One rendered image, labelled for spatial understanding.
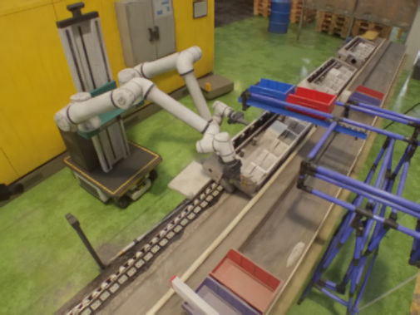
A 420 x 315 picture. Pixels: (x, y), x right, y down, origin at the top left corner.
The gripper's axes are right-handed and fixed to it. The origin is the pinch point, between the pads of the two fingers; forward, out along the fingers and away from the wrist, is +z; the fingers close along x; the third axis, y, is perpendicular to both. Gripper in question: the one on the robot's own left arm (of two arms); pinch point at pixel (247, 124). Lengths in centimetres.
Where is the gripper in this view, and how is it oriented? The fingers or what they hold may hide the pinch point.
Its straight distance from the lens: 213.7
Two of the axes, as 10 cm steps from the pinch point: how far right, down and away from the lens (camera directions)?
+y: 1.3, -6.7, -7.3
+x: 6.3, -5.2, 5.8
